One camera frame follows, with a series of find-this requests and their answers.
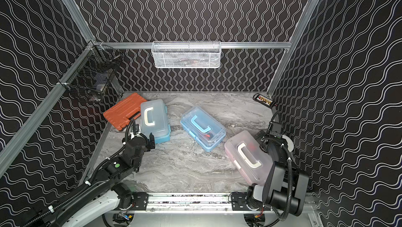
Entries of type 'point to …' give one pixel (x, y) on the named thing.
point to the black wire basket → (92, 75)
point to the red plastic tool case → (127, 110)
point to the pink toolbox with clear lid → (248, 156)
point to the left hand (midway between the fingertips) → (142, 133)
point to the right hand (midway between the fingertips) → (264, 141)
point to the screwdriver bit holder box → (264, 100)
